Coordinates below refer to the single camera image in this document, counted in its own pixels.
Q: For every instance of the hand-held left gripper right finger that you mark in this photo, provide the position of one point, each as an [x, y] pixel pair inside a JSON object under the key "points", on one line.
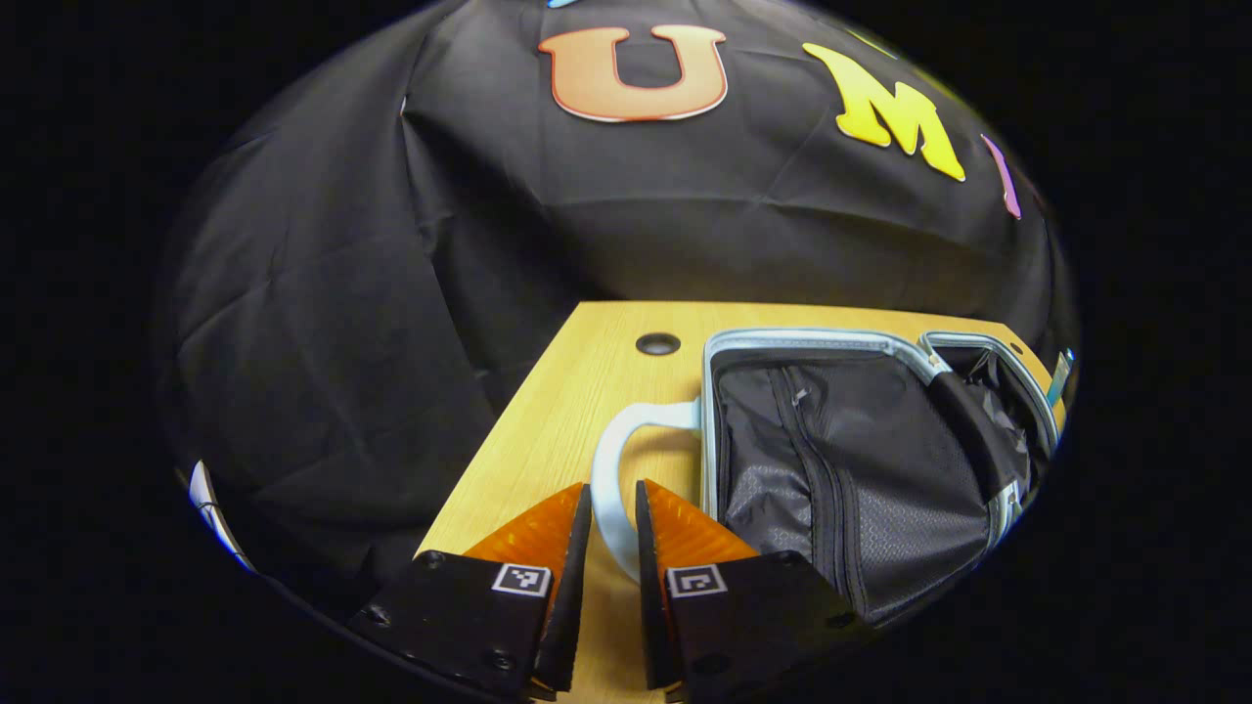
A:
{"points": [[653, 587]]}

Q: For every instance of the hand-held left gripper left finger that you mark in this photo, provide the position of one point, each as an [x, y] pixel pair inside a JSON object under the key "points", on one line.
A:
{"points": [[575, 587]]}

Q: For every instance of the light blue suitcase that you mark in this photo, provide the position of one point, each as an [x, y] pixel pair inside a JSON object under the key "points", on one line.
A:
{"points": [[861, 469]]}

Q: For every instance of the white blue skincare tube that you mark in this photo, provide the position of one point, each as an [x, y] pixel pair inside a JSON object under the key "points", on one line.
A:
{"points": [[1060, 379]]}

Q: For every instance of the black backdrop cloth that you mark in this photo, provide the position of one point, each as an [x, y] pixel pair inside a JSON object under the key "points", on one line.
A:
{"points": [[391, 293]]}

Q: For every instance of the white printed board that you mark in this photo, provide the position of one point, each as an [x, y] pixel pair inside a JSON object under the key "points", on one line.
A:
{"points": [[210, 504]]}

